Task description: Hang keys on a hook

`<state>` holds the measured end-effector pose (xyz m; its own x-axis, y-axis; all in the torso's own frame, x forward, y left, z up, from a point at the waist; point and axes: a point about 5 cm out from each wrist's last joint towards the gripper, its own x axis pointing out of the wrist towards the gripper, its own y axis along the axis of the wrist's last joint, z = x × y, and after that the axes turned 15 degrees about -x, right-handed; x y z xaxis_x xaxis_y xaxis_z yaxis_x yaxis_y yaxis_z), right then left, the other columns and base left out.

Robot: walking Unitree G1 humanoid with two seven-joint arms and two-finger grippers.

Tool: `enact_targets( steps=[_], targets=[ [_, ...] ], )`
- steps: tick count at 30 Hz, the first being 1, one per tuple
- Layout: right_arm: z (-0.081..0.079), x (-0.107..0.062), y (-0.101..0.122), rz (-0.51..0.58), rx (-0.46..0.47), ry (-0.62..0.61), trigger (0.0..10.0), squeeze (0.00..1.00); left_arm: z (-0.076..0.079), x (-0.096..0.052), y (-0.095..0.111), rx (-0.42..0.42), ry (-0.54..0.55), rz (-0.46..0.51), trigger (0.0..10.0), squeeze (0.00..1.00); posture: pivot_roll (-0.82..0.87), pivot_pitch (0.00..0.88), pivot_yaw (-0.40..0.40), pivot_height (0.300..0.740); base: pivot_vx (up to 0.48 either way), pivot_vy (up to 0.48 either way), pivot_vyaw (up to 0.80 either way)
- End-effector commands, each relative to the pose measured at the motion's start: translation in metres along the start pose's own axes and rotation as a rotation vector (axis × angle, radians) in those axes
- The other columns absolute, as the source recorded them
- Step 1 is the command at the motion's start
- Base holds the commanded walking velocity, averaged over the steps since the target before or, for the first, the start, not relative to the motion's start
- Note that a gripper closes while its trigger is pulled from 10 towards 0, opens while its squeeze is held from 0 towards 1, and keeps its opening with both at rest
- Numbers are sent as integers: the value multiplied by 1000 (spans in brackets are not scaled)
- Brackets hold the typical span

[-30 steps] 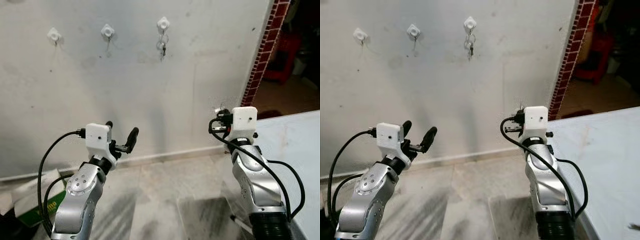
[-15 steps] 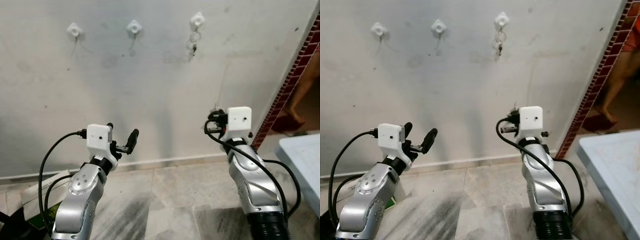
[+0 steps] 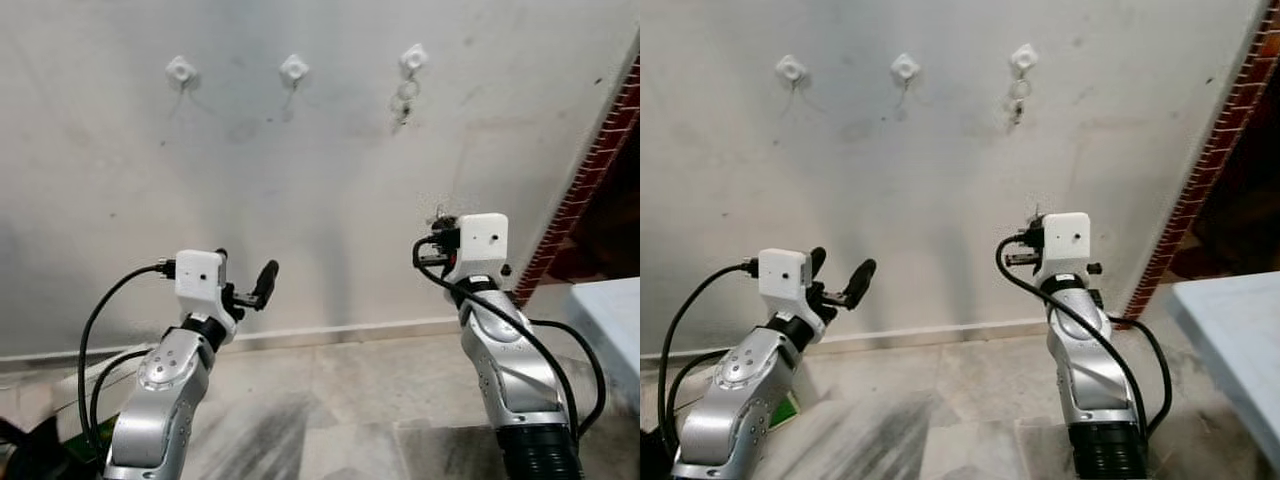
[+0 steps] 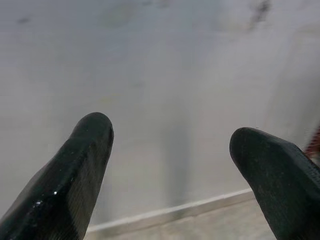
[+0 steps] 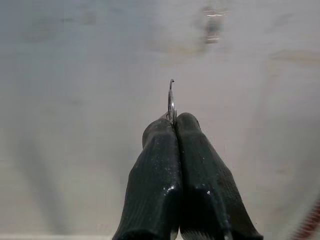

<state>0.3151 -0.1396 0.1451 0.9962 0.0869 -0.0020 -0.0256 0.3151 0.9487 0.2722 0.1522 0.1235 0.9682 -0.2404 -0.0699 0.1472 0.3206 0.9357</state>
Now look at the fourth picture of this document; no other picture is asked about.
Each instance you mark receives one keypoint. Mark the white baseboard strip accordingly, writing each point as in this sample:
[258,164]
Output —
[175,210]

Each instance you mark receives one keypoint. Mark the red brick wall edge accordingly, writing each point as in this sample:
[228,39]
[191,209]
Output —
[315,147]

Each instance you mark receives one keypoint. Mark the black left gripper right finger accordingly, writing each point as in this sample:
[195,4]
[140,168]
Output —
[280,185]

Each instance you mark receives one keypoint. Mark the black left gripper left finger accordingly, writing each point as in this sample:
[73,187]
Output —
[62,180]

